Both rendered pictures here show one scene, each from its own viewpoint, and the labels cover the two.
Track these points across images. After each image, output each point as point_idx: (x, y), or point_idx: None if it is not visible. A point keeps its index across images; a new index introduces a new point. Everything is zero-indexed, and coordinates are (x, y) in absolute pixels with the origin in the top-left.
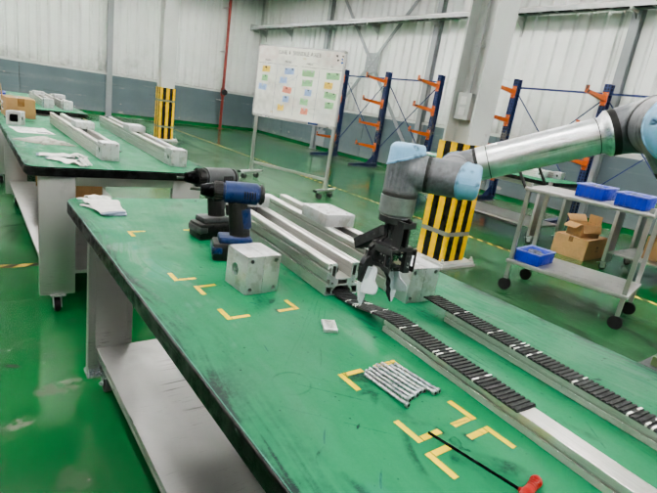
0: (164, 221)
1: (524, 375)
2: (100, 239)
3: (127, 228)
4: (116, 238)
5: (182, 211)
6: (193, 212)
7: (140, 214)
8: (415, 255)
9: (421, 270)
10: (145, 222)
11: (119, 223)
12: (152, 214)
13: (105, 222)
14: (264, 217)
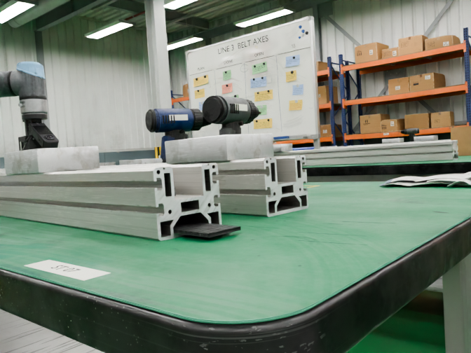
0: (326, 192)
1: None
2: (315, 182)
3: (329, 185)
4: (308, 183)
5: (359, 199)
6: (342, 201)
7: (378, 189)
8: (19, 141)
9: None
10: (338, 188)
11: (352, 185)
12: (369, 191)
13: (365, 183)
14: (158, 163)
